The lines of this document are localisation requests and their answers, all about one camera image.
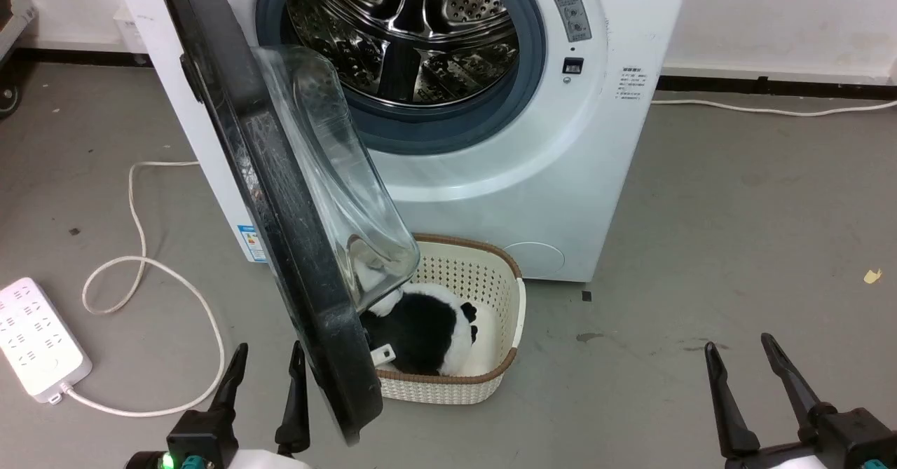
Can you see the black washer door glass bowl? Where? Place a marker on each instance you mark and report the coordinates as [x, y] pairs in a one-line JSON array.
[[280, 202]]

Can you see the cream laundry basket brown rim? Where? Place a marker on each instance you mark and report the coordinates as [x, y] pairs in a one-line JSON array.
[[483, 273]]

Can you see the white power strip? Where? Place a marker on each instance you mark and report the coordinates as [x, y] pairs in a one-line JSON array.
[[35, 336]]

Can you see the round white filter cover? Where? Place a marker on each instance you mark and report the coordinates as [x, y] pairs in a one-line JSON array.
[[536, 260]]

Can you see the blue energy label sticker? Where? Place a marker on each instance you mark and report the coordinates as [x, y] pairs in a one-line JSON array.
[[252, 243]]

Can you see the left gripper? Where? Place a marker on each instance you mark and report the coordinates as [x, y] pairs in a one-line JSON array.
[[200, 437]]

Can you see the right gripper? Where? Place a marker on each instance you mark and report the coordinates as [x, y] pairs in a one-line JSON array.
[[851, 441]]

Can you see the stainless steel washer drum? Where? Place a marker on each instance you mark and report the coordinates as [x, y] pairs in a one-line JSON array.
[[413, 34]]

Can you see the white front-load washing machine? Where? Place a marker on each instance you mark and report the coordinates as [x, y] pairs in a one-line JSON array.
[[560, 167]]

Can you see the grey rubber door gasket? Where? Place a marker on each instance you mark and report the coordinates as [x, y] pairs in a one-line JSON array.
[[448, 129]]

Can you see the white text label sticker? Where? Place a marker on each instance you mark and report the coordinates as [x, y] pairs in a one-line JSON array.
[[632, 83]]

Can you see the black and white panda plush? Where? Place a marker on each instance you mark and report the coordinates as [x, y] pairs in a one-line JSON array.
[[420, 329]]

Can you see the black door latch socket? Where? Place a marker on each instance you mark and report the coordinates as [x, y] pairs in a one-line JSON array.
[[572, 66]]

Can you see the grey cart with black wheel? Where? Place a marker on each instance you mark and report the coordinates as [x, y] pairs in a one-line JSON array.
[[10, 48]]

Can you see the yellow paper scrap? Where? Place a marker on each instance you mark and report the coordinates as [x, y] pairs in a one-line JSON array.
[[872, 276]]

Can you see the grey warning sticker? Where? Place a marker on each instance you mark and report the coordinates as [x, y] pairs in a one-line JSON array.
[[571, 8]]

